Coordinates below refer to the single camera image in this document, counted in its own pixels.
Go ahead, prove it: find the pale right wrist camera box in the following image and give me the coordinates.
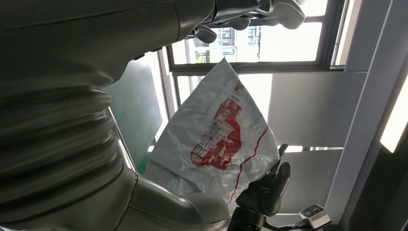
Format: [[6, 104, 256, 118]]
[[299, 204, 332, 230]]

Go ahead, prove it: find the grey red-printed mailer package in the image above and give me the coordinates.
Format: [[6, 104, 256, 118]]
[[143, 57, 281, 213]]

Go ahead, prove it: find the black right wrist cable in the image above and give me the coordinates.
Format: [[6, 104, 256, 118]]
[[264, 220, 306, 231]]

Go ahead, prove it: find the dark-framed window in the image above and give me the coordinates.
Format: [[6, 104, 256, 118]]
[[166, 0, 348, 123]]

